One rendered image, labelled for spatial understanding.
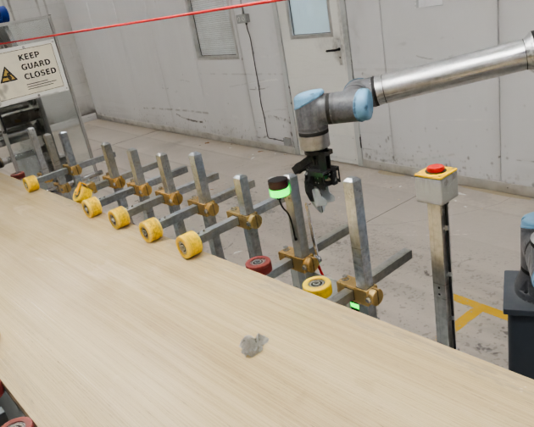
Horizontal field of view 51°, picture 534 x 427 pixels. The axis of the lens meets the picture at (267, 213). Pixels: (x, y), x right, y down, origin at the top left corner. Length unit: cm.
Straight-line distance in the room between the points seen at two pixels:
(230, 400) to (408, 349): 40
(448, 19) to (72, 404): 368
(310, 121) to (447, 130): 300
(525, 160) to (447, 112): 69
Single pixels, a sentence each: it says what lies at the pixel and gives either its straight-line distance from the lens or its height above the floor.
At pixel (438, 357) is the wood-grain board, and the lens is 127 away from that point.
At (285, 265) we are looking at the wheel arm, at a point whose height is 85.
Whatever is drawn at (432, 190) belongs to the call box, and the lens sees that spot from 133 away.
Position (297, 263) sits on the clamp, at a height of 85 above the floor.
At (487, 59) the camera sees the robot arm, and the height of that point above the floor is 139.
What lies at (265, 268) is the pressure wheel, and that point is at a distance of 170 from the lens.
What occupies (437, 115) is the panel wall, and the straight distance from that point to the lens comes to 458.
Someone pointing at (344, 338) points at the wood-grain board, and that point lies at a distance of 134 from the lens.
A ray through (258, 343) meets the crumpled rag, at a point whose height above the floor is 91.
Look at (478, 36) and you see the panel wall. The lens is 426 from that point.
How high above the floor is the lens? 167
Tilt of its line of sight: 22 degrees down
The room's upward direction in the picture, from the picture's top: 11 degrees counter-clockwise
